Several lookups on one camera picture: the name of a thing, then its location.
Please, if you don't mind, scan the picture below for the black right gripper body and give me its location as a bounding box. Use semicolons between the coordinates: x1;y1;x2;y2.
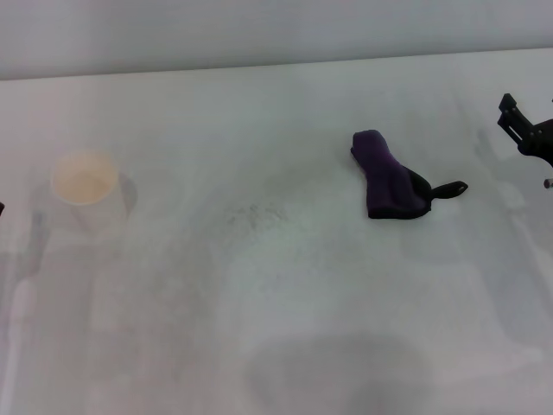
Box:
517;117;553;166

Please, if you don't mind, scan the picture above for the white paper cup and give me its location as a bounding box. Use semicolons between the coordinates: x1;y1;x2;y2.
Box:
49;149;131;237

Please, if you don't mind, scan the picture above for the purple rag with black trim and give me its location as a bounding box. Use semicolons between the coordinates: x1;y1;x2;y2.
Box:
348;130;470;220

